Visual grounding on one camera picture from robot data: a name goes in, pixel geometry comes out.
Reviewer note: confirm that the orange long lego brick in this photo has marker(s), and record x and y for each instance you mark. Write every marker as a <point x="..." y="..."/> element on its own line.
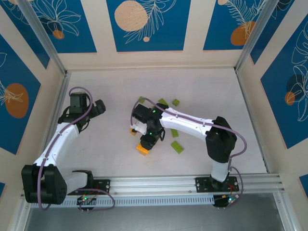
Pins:
<point x="142" y="151"/>

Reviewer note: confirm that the orange small lego brick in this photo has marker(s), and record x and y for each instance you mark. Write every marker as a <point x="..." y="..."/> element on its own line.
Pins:
<point x="132" y="132"/>

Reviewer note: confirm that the green long lego brick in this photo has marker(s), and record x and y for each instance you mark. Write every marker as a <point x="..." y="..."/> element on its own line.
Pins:
<point x="177" y="146"/>

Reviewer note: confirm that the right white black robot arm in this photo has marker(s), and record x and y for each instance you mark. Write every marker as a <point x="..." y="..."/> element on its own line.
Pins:
<point x="187" y="122"/>

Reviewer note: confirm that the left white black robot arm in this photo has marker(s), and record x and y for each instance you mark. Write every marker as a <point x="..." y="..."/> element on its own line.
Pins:
<point x="65" y="137"/>

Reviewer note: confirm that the grey metal panel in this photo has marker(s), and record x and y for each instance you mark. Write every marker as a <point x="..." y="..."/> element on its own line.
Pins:
<point x="156" y="220"/>

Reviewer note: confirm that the small green circuit board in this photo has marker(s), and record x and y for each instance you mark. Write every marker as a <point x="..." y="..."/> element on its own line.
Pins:
<point x="226" y="201"/>
<point x="84" y="199"/>

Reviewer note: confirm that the aluminium frame bar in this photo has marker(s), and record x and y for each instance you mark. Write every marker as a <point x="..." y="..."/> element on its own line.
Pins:
<point x="245" y="96"/>
<point x="63" y="86"/>

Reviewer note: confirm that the long aluminium mounting rail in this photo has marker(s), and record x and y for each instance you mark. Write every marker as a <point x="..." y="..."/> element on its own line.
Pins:
<point x="156" y="184"/>

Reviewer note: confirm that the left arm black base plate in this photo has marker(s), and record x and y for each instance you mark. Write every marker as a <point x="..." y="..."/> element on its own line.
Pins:
<point x="103" y="186"/>

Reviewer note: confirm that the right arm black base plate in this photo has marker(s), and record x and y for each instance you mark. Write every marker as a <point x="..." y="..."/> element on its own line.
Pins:
<point x="202" y="185"/>

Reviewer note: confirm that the blue floral wall poster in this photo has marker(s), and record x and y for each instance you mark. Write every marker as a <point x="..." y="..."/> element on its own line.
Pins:
<point x="304" y="183"/>
<point x="269" y="43"/>
<point x="168" y="36"/>
<point x="2" y="190"/>
<point x="276" y="108"/>
<point x="79" y="36"/>
<point x="24" y="41"/>
<point x="9" y="72"/>
<point x="216" y="24"/>

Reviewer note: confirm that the aluminium frame post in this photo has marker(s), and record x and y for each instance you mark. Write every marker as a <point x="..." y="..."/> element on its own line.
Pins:
<point x="286" y="216"/>
<point x="44" y="36"/>
<point x="257" y="36"/>
<point x="16" y="226"/>

